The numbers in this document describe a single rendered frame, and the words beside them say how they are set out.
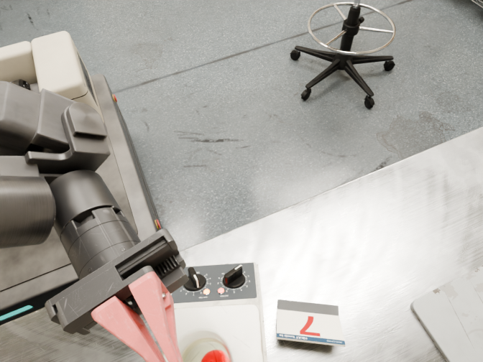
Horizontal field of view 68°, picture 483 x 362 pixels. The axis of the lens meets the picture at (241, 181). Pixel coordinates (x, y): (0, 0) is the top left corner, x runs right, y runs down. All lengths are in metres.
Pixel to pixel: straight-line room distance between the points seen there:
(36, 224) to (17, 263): 0.88
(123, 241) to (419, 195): 0.53
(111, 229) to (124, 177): 0.89
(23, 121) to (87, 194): 0.08
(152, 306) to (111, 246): 0.06
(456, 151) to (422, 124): 1.12
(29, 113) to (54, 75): 0.91
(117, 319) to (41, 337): 0.37
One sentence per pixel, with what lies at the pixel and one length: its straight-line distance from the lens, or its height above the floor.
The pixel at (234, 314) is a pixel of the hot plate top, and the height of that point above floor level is 0.84.
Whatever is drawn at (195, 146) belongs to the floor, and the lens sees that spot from 1.68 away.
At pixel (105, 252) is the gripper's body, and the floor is 1.04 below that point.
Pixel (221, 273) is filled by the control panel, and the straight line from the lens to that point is 0.54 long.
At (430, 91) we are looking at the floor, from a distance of 2.09.
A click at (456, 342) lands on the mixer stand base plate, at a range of 0.61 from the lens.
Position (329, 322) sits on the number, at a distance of 0.56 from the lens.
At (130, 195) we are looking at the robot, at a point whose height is 0.36.
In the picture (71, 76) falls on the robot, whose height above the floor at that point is 0.58.
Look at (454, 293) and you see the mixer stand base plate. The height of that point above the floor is 0.76.
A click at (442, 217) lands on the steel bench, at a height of 0.75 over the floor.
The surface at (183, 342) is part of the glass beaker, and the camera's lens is 0.41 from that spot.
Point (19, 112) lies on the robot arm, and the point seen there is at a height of 1.09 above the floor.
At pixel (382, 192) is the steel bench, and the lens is 0.68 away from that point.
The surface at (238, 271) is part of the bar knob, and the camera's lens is 0.52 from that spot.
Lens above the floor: 1.30
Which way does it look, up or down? 57 degrees down
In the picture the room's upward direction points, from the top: 4 degrees counter-clockwise
